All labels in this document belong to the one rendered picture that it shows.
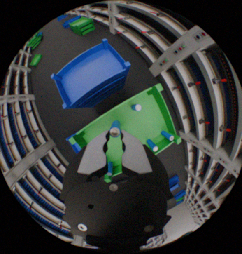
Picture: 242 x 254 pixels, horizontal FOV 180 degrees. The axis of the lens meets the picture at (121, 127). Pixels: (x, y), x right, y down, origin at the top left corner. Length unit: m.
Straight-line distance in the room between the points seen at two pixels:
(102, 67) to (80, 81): 0.12
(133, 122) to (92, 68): 0.31
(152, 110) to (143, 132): 0.08
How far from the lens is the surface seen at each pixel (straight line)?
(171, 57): 0.57
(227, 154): 0.71
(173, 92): 0.72
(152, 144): 0.28
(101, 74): 0.39
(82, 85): 0.40
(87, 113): 0.72
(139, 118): 0.28
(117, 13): 0.96
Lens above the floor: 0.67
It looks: 76 degrees down
